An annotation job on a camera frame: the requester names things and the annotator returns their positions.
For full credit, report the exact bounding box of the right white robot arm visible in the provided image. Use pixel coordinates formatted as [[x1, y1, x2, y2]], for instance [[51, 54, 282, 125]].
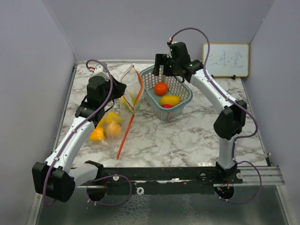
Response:
[[152, 42, 247, 183]]

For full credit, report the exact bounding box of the yellow apple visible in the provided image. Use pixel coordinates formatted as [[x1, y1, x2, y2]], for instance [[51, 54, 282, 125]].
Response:
[[120, 96, 128, 107]]

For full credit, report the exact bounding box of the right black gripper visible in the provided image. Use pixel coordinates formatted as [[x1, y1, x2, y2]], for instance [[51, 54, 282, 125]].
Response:
[[152, 54, 179, 77]]

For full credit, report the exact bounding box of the small whiteboard with writing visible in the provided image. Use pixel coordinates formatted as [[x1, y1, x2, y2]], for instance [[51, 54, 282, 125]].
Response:
[[202, 43, 249, 77]]

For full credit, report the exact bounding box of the clear zip bag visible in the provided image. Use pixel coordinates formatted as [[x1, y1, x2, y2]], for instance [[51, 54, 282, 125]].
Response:
[[120, 63, 144, 113], [89, 112, 135, 160]]

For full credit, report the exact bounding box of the blue plastic basket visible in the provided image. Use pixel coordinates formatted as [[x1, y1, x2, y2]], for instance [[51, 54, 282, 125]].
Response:
[[140, 66, 193, 121]]

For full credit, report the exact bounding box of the yellow mango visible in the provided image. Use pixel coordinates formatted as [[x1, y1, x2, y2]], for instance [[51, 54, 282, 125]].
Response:
[[159, 95, 181, 107]]

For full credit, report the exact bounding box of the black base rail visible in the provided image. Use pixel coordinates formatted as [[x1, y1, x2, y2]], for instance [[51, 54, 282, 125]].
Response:
[[84, 166, 243, 195]]

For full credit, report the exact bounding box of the red apple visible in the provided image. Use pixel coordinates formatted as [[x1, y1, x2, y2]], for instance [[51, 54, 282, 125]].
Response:
[[162, 104, 173, 109]]

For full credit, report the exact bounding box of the orange tangerine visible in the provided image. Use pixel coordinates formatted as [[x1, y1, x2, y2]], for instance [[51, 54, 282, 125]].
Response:
[[106, 123, 122, 139]]

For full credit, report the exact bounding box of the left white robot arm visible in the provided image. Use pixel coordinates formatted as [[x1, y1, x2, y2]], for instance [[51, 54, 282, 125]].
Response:
[[32, 75, 127, 203]]

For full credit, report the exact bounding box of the orange bell pepper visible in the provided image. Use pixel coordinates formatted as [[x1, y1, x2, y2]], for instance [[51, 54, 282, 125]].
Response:
[[89, 127, 105, 142]]

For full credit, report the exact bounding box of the yellow pear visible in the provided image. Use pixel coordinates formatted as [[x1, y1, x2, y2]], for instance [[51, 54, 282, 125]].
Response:
[[105, 112, 122, 124]]

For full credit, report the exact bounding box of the green apple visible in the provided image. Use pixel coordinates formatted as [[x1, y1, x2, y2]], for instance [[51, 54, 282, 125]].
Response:
[[125, 97, 141, 112]]

